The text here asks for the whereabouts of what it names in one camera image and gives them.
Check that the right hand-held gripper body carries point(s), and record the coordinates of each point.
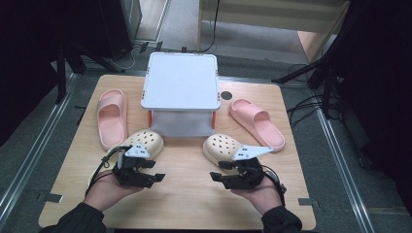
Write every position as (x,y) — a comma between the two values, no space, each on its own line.
(247,176)

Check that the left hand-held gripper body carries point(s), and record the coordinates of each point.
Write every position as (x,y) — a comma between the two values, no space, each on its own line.
(129,174)

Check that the beige perforated clog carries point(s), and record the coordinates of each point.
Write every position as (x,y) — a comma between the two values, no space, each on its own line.
(147,139)
(220,147)

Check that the pink slipper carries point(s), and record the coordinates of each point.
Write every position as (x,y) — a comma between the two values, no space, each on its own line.
(259,124)
(111,119)

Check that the white shoe rack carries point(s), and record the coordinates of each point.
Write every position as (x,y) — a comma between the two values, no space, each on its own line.
(181,81)

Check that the person's right hand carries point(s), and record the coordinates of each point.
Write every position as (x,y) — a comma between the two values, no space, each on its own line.
(264,197)

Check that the person's left hand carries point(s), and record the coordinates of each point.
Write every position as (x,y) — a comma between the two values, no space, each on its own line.
(103,191)

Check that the grey tape strip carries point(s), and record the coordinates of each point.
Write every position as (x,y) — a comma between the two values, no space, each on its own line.
(50,197)
(307,202)

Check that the black round table grommet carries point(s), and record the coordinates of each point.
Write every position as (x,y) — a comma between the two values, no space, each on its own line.
(226,95)

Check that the black metal stand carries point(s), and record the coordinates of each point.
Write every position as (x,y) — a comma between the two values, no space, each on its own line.
(61,81)
(327,93)

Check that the dark cabinet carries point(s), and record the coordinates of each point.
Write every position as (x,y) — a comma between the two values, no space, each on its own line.
(116,26)

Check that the black curtain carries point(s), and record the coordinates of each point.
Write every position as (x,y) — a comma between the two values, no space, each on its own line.
(382,81)
(26,64)

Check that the beige wooden cabinet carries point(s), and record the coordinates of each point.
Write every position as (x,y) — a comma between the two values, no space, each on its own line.
(259,16)

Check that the metal floor rail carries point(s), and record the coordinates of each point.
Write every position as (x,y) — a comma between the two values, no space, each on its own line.
(342,168)
(33,152)

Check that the black floor bracket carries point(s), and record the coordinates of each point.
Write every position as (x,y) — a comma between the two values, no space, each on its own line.
(158,45)
(144,47)

